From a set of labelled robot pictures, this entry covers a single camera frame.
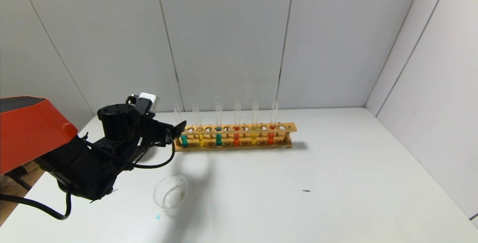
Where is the thick black cable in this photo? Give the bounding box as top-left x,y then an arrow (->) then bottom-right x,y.
0,189 -> 72,221

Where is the red pigment glass test tube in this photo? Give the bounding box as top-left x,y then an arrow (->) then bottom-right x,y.
233,101 -> 242,146
267,100 -> 279,145

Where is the yellow pigment glass test tube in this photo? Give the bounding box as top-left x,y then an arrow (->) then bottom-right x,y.
192,104 -> 205,147
251,102 -> 259,146

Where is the wooden test tube rack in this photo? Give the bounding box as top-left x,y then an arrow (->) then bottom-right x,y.
174,122 -> 298,152

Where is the clear glass dish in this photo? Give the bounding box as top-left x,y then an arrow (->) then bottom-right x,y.
153,174 -> 190,210

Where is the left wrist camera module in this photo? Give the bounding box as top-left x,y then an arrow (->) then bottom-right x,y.
134,92 -> 161,116

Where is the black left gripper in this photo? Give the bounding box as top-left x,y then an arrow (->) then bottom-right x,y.
141,118 -> 187,148

